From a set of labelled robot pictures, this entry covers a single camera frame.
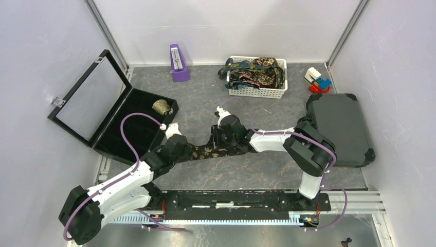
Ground white perforated basket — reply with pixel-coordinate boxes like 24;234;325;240
224;56;288;99

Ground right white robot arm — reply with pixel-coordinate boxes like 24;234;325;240
217;114;337;210

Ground black display box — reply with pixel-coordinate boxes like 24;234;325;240
48;49;179;166

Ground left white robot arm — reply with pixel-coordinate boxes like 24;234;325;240
58;134;194;244

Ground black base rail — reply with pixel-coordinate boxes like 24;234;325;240
145;190;332;220

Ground pile of patterned ties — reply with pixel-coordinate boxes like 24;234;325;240
217;57;285;90

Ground black gold floral tie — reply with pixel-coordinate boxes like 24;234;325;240
192;145;245;161

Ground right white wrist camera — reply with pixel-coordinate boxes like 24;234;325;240
214;106;231;127

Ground small black knob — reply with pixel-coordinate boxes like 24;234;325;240
340;237;352;247

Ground rolled gold tie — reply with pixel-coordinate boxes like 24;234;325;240
152;99;171;116

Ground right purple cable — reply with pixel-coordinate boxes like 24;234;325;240
220;98;349;232

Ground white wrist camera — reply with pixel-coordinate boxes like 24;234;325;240
214;106;231;127
159;122;182;139

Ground purple cable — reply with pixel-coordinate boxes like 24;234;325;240
220;98;349;232
63;113;187;242

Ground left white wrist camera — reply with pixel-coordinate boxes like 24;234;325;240
159;122;182;139

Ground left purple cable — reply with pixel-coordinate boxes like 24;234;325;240
63;113;187;242

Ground purple metronome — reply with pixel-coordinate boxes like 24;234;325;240
170;44;190;82

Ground dark grey hard case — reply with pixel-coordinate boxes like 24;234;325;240
299;93;376;168

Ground colourful toy blocks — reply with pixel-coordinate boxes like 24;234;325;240
304;67;332;94

